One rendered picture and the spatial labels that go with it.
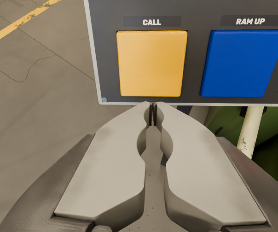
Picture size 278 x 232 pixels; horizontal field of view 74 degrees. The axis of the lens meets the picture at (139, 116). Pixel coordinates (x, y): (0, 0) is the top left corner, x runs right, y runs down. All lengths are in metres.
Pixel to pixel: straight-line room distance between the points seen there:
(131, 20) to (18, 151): 1.35
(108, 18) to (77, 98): 1.29
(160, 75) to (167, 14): 0.06
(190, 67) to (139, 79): 0.06
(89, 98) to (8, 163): 0.68
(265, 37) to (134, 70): 0.14
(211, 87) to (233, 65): 0.03
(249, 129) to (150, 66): 0.49
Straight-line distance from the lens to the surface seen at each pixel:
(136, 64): 0.22
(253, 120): 0.68
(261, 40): 0.24
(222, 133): 1.09
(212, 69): 0.23
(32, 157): 1.42
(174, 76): 0.22
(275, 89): 0.28
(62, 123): 1.42
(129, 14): 0.22
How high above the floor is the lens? 1.17
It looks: 63 degrees down
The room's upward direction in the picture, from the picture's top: 4 degrees counter-clockwise
